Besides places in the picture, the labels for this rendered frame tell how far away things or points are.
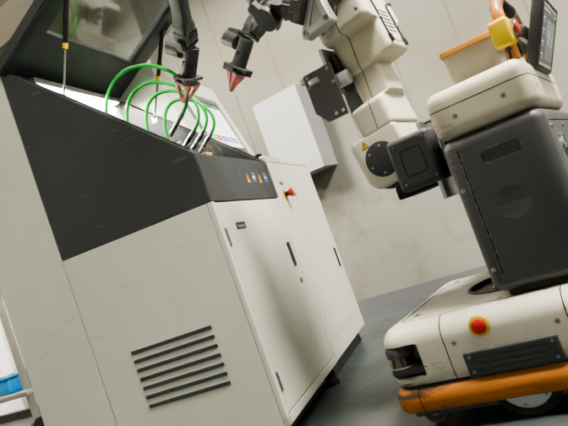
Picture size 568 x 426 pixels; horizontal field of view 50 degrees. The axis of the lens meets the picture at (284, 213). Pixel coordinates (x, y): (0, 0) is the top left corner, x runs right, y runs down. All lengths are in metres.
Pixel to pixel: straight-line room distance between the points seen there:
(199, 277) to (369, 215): 2.28
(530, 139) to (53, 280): 1.54
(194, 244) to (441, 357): 0.81
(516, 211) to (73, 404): 1.54
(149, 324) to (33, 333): 0.45
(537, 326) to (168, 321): 1.09
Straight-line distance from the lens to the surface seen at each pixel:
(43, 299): 2.22
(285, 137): 4.05
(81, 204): 2.10
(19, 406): 5.59
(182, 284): 1.93
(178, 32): 2.16
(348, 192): 4.08
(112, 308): 2.07
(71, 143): 2.12
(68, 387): 2.24
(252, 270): 1.97
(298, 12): 1.72
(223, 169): 2.06
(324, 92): 1.83
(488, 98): 1.52
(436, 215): 3.88
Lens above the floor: 0.57
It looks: 3 degrees up
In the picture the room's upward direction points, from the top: 20 degrees counter-clockwise
